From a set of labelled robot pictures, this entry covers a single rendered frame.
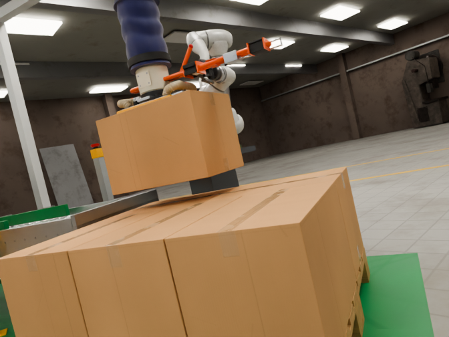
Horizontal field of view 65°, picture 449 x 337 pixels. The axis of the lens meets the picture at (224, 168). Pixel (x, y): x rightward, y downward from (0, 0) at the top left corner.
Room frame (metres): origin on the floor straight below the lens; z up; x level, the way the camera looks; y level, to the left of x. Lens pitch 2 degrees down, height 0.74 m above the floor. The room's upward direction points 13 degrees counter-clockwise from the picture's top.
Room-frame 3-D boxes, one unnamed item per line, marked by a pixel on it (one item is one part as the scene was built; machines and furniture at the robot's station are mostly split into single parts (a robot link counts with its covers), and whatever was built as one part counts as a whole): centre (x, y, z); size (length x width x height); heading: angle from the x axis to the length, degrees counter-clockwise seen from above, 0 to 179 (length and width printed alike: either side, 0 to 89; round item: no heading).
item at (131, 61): (1.91, 0.26, 1.30); 0.23 x 0.23 x 0.04
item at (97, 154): (2.80, 0.95, 0.50); 0.07 x 0.07 x 1.00; 64
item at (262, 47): (1.63, -0.27, 1.18); 0.08 x 0.07 x 0.05; 64
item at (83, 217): (2.10, 0.65, 0.58); 0.70 x 0.03 x 0.06; 154
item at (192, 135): (1.91, 0.25, 0.85); 0.60 x 0.40 x 0.40; 62
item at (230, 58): (1.70, -0.16, 1.17); 0.07 x 0.07 x 0.04; 64
